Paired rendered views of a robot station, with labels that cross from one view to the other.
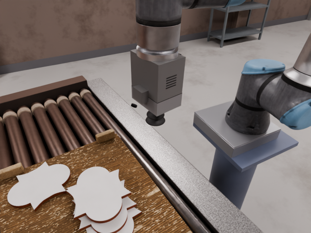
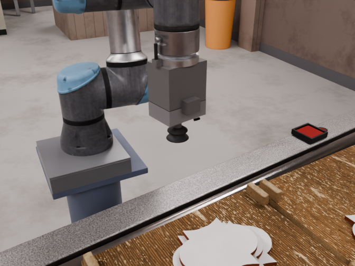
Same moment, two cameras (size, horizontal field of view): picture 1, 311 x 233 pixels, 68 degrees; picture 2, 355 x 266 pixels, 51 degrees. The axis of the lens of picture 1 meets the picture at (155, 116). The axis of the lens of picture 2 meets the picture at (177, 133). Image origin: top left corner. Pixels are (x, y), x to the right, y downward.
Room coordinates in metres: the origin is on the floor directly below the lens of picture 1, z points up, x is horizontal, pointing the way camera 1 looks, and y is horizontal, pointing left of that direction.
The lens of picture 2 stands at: (0.40, 0.62, 1.48)
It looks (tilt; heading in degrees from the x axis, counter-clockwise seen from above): 29 degrees down; 270
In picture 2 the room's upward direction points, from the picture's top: straight up
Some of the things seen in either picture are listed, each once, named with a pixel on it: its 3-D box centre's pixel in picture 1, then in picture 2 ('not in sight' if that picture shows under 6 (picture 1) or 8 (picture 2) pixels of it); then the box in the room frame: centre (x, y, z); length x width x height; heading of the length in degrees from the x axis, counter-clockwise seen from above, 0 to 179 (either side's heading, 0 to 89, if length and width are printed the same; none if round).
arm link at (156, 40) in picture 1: (157, 34); (175, 41); (0.41, 0.00, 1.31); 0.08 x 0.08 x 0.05
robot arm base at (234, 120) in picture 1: (249, 110); (85, 127); (0.67, -0.33, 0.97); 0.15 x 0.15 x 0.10
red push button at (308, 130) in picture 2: not in sight; (309, 133); (0.00, -0.38, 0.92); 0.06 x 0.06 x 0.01; 34
